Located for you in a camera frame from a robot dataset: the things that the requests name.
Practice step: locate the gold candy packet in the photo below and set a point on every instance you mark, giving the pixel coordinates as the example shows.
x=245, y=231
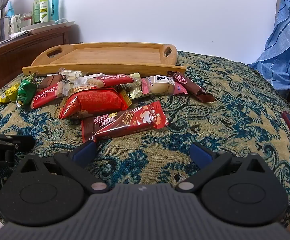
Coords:
x=135, y=75
x=133, y=91

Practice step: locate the clear cracker packet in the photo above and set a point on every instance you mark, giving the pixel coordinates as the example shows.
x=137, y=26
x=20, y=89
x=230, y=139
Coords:
x=82, y=89

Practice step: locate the stack of papers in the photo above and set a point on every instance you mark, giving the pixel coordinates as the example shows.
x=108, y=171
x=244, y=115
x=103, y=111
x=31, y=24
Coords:
x=19, y=34

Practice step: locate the yellow green bottle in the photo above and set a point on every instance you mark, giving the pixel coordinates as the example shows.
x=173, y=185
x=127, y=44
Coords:
x=44, y=7

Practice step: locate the small white bottle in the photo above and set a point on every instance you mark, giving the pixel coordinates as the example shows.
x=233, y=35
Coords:
x=14, y=25

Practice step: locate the green translucent bottle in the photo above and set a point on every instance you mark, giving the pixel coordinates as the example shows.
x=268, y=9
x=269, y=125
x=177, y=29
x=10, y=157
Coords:
x=36, y=10

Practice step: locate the red brown wafer bar packet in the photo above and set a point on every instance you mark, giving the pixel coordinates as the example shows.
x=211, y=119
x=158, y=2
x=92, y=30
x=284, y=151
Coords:
x=125, y=121

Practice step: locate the brown wooden cabinet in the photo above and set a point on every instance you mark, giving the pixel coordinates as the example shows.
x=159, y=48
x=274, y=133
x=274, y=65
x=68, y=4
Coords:
x=22, y=55

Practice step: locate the small teal bottle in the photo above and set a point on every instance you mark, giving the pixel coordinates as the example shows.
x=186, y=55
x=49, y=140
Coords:
x=10, y=11

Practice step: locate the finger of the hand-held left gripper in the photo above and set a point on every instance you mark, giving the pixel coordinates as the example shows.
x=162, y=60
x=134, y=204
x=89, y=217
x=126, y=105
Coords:
x=17, y=142

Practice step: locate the pink pastry packet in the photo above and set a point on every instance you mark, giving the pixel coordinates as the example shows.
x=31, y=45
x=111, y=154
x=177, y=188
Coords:
x=160, y=86

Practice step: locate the white plastic tray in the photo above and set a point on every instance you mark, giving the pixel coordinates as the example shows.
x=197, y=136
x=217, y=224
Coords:
x=47, y=26

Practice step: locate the clear nougat packet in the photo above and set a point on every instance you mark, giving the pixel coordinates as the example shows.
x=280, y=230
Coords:
x=72, y=76

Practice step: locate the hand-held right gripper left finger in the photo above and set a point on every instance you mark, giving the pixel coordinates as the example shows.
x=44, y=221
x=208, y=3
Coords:
x=84, y=153

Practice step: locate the red biscuit packet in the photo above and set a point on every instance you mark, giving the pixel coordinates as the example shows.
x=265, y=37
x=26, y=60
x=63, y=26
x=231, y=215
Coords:
x=114, y=78
x=43, y=96

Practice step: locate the tall teal spray bottle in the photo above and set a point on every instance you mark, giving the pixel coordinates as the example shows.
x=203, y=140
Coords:
x=55, y=5

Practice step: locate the yellow snack packet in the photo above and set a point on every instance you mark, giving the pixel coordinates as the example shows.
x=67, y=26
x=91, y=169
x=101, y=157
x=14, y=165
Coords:
x=7, y=95

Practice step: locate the dark brown chocolate bar packet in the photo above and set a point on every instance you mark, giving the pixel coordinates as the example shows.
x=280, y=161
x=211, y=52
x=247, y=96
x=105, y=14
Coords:
x=187, y=85

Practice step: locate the red nut packet gold edges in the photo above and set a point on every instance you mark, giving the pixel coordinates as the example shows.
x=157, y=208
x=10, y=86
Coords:
x=94, y=102

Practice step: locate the blue striped cloth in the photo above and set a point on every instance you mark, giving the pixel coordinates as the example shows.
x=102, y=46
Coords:
x=285, y=42

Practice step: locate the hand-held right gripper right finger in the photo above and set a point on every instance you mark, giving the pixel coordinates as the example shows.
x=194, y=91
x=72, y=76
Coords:
x=200, y=153

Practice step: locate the green snack packet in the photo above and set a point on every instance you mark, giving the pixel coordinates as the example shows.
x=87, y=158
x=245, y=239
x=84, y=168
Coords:
x=26, y=91

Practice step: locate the glass jar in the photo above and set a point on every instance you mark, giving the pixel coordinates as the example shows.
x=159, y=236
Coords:
x=26, y=20

